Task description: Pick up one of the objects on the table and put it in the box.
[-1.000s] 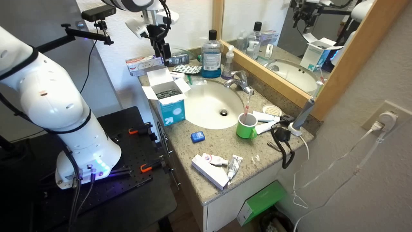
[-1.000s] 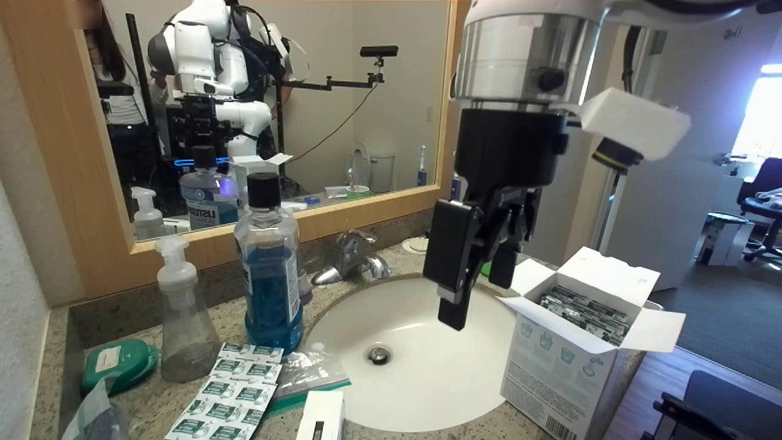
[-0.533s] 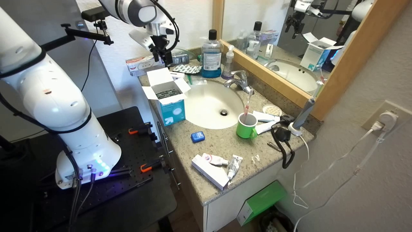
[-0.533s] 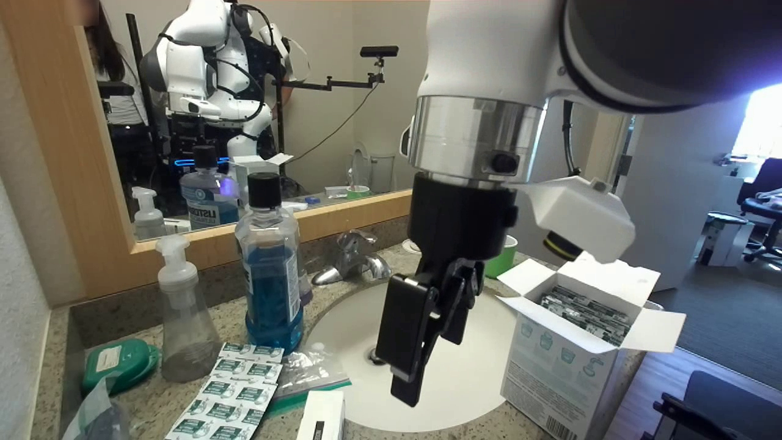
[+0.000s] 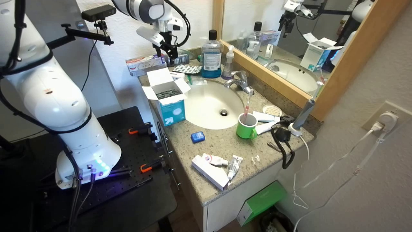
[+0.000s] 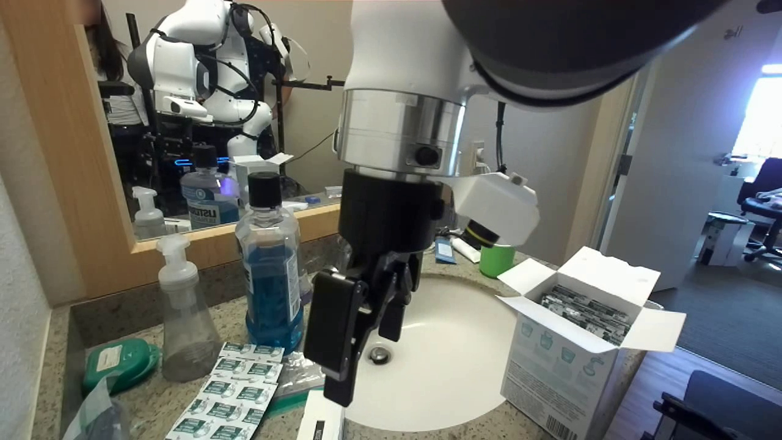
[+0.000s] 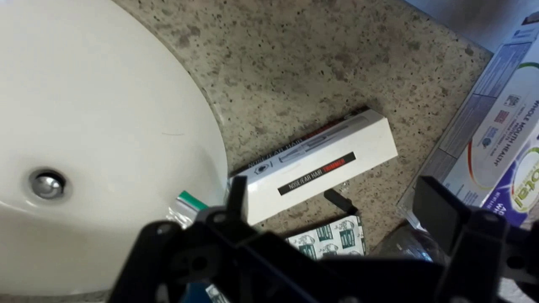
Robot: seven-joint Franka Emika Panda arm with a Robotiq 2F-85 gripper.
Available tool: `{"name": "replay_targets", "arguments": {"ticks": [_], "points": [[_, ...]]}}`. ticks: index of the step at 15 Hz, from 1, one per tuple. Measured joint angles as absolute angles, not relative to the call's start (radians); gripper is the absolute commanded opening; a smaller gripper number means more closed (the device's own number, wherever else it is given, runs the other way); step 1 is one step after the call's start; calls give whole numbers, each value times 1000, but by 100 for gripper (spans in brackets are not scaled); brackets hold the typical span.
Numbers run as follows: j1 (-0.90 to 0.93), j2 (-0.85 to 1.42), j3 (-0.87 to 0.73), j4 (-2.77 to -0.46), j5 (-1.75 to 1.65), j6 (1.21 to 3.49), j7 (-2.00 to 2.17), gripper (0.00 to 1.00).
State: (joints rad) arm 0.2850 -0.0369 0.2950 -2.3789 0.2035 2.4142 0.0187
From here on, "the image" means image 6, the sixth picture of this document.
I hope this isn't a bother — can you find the open white cardboard box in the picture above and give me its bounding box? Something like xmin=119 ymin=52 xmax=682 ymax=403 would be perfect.
xmin=497 ymin=246 xmax=687 ymax=440

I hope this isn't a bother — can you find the row of foil packets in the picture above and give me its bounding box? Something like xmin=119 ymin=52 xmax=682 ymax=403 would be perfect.
xmin=539 ymin=284 xmax=633 ymax=347

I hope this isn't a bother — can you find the clear foil packet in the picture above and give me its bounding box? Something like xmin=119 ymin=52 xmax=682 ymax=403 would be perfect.
xmin=273 ymin=351 xmax=326 ymax=401

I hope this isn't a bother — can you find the small white carton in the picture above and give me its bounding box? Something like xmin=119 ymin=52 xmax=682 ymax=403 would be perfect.
xmin=296 ymin=390 xmax=346 ymax=440

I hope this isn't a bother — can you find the green plastic case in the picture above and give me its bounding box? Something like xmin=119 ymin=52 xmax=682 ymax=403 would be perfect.
xmin=81 ymin=338 xmax=161 ymax=395

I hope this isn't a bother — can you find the sheet of green blister packets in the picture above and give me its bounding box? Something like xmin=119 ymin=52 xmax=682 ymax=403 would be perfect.
xmin=164 ymin=342 xmax=286 ymax=440

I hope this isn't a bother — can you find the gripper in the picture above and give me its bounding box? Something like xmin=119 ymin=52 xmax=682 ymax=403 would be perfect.
xmin=304 ymin=168 xmax=445 ymax=408

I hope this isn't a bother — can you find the black office chair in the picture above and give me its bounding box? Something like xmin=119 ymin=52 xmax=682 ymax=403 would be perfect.
xmin=736 ymin=157 xmax=782 ymax=263

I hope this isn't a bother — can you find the white sink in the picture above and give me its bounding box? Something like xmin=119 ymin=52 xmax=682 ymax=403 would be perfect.
xmin=342 ymin=272 xmax=520 ymax=433

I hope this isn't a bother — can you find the blue mouthwash bottle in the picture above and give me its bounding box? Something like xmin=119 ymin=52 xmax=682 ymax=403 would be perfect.
xmin=235 ymin=172 xmax=306 ymax=356

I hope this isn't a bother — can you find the window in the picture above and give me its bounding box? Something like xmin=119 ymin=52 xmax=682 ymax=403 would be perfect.
xmin=731 ymin=64 xmax=782 ymax=161

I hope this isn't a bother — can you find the dark chair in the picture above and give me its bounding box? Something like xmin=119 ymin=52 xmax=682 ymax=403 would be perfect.
xmin=640 ymin=370 xmax=782 ymax=440

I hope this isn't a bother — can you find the crumpled clear plastic bag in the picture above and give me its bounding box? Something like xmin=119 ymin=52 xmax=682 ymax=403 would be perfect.
xmin=61 ymin=378 xmax=130 ymax=440

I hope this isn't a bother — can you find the green cup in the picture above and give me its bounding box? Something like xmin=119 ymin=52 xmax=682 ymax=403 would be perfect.
xmin=479 ymin=243 xmax=517 ymax=279

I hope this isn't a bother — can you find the white door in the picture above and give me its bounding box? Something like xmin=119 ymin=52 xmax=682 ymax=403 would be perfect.
xmin=602 ymin=0 xmax=782 ymax=293

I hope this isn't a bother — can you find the clear soap pump bottle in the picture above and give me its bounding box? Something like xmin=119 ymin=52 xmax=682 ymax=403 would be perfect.
xmin=156 ymin=235 xmax=222 ymax=383

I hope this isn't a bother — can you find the wood framed mirror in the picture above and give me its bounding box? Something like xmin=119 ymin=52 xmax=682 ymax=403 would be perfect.
xmin=0 ymin=0 xmax=355 ymax=306

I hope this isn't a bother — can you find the white toothpaste tube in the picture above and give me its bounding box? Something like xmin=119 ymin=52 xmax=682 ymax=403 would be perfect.
xmin=450 ymin=235 xmax=481 ymax=265

